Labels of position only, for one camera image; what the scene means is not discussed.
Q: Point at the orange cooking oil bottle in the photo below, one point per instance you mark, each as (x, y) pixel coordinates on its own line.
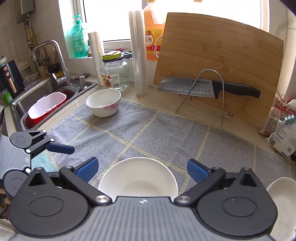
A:
(154, 19)

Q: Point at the steel kitchen faucet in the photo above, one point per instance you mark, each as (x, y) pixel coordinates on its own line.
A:
(57, 67)

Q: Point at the green dish soap bottle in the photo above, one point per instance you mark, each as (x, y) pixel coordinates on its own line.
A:
(79, 38)

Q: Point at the stainless steel sink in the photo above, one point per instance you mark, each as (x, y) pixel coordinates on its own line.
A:
(21, 105)

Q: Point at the stack of white plates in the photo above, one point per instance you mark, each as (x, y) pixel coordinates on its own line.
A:
(282, 191)

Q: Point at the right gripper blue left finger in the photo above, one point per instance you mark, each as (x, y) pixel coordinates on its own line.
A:
(77, 178)

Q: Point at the metal wire board stand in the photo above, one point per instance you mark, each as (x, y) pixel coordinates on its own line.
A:
(203, 95)

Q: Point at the clear glass jar yellow label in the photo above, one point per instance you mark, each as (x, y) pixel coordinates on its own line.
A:
(115, 71)

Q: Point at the grey checked dish mat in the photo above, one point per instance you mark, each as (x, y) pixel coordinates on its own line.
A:
(138, 131)

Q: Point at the white plastic container in sink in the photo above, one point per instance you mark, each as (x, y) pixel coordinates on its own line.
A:
(46, 105)

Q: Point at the black handled santoku knife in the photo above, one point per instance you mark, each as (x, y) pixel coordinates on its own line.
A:
(181, 85)

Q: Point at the white plastic food bag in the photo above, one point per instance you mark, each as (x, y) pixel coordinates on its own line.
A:
(283, 138)

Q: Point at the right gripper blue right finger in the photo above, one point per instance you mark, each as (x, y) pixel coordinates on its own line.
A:
(207, 180)

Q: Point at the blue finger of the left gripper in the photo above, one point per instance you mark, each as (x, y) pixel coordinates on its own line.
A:
(59, 148)

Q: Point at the white bowl pink flower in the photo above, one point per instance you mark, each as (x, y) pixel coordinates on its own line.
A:
(104, 103)
(139, 176)

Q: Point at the red white snack bag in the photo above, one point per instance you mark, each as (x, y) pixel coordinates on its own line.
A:
(279, 111)

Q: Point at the tall cling film roll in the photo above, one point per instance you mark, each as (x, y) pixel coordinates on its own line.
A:
(139, 55)

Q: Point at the teal cloth under mat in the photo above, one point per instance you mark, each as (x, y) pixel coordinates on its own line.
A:
(46, 161)

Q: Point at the bamboo cutting board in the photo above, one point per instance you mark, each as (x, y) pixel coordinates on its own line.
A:
(210, 47)

